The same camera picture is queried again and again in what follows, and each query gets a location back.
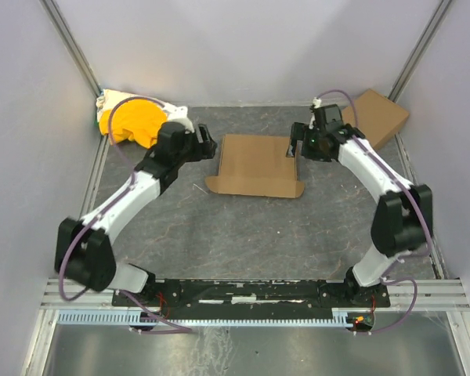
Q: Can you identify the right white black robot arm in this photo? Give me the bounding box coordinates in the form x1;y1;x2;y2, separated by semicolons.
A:
286;99;433;306

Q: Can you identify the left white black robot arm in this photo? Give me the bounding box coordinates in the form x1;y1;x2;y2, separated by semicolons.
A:
54;121;217;293

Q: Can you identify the closed brown cardboard box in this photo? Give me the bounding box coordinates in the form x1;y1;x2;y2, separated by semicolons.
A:
342;89;410;150

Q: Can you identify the yellow cloth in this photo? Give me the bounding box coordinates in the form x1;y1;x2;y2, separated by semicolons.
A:
111;99;168;149

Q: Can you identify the white patterned cloth bag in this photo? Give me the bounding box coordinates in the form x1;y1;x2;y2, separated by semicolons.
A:
96;89;177;121

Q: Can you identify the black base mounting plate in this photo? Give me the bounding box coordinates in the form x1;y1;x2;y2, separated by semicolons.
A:
136;279;390;320

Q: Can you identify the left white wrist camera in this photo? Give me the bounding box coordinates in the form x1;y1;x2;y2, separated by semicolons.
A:
165;106;195;133

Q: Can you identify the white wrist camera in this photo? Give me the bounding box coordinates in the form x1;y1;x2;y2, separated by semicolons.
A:
165;106;195;133
310;97;322;114

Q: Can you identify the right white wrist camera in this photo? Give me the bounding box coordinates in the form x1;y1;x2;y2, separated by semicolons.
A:
310;97;322;114

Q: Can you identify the right aluminium corner post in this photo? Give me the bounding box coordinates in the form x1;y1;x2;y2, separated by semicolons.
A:
388;0;454;103

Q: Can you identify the aluminium corner post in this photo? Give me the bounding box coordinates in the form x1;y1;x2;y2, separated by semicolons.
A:
39;0;101;97
388;0;454;103

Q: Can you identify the left aluminium corner post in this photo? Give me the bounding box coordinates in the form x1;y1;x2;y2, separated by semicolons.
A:
39;0;101;97

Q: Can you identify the aluminium frame rail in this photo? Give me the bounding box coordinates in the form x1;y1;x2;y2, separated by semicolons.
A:
40;279;470;313

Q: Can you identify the light blue cable duct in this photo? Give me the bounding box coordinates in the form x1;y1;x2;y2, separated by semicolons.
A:
56;307;381;328

